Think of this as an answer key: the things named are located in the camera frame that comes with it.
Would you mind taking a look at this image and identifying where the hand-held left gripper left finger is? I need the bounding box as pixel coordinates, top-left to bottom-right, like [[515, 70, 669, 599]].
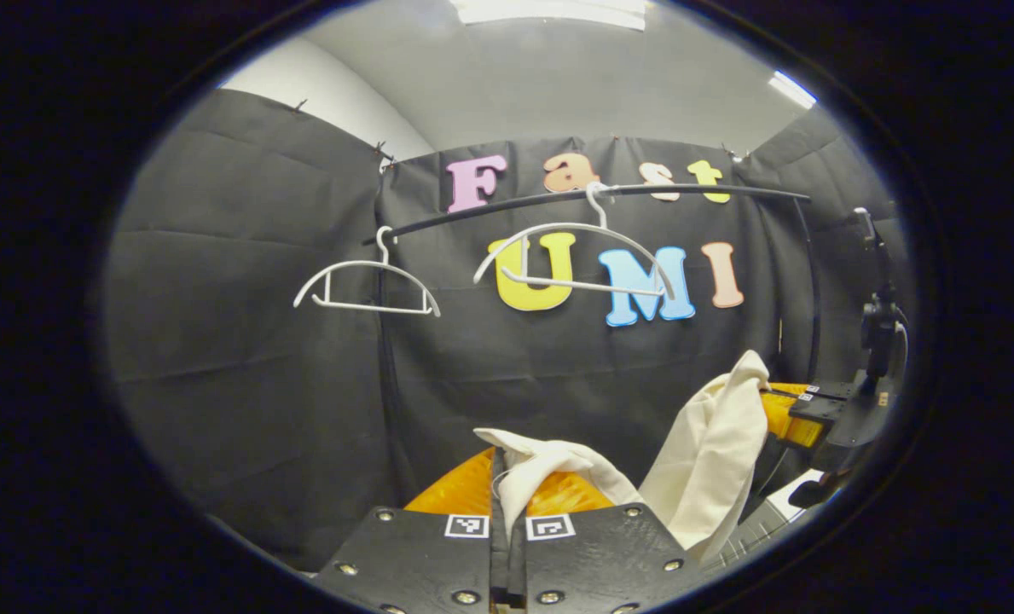
[[313, 447, 508, 614]]

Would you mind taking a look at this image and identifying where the cream button shirt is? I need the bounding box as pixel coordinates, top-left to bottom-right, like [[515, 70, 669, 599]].
[[472, 350, 772, 564]]

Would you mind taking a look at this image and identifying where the white plastic clothes hanger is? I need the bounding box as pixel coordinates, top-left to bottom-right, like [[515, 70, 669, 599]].
[[293, 226, 441, 318], [472, 181, 678, 301]]

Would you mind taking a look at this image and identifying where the black clothes rail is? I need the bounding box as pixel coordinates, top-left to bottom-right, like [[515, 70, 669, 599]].
[[362, 183, 821, 385]]

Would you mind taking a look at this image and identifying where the small ceiling light panel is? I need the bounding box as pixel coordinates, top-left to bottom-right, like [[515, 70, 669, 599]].
[[768, 71, 818, 110]]

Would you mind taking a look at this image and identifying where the black backdrop cloth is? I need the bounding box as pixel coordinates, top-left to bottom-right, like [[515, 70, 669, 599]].
[[101, 88, 917, 572]]

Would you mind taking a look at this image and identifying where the large ceiling light panel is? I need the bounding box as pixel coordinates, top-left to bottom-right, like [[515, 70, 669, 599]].
[[451, 0, 648, 32]]

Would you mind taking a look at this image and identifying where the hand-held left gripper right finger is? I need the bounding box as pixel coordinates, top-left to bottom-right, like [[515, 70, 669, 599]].
[[507, 469, 712, 614]]

